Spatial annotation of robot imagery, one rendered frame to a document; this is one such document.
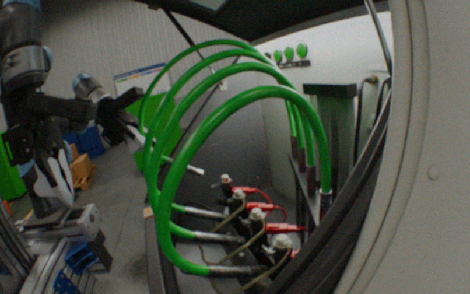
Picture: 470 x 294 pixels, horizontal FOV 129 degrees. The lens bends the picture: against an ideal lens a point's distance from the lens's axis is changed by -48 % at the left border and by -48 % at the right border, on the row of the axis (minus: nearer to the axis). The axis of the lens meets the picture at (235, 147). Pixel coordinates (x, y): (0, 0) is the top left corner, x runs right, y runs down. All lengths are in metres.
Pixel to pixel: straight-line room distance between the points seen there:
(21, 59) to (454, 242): 0.47
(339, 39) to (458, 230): 0.43
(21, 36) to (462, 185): 0.47
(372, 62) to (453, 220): 0.35
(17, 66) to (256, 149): 0.81
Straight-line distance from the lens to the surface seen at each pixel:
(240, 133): 0.82
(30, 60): 0.35
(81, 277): 0.95
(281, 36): 0.62
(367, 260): 0.21
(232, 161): 0.84
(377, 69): 0.44
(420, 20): 0.18
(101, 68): 7.41
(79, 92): 0.68
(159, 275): 0.54
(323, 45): 0.53
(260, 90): 0.21
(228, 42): 0.50
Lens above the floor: 1.33
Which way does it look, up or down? 19 degrees down
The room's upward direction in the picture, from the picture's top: 10 degrees counter-clockwise
